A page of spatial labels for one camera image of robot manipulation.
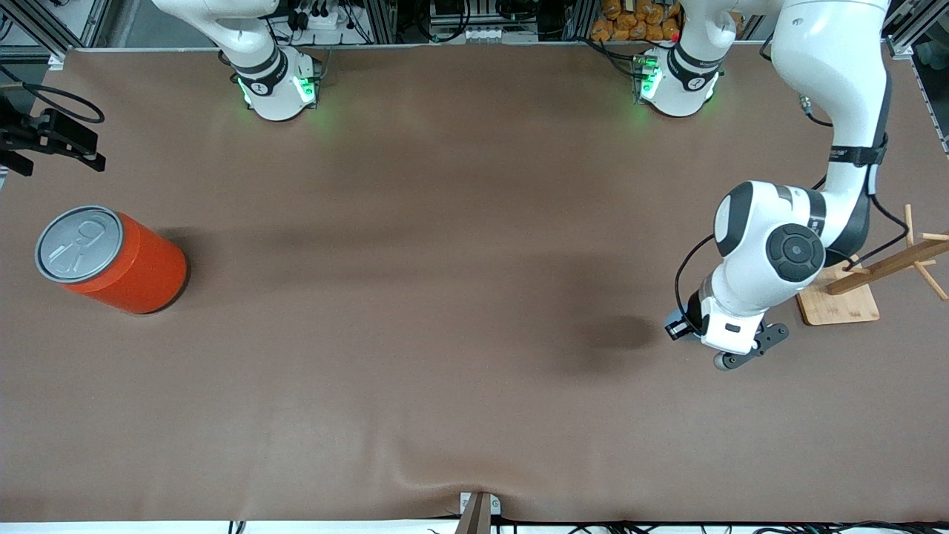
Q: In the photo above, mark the wooden cup rack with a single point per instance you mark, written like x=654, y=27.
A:
x=852, y=304

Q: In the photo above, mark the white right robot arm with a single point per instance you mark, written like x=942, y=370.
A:
x=274, y=89

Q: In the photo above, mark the white power strip black plugs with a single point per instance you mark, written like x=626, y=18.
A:
x=319, y=16

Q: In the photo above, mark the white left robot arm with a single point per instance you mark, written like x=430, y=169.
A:
x=830, y=59

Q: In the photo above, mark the aluminium post with bracket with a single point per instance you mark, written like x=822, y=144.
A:
x=476, y=515

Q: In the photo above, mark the brown table cloth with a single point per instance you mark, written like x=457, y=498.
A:
x=445, y=371

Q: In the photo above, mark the aluminium frame profile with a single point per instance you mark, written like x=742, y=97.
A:
x=919, y=30
x=44, y=30

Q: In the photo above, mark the orange packaged goods pile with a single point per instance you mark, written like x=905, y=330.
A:
x=630, y=26

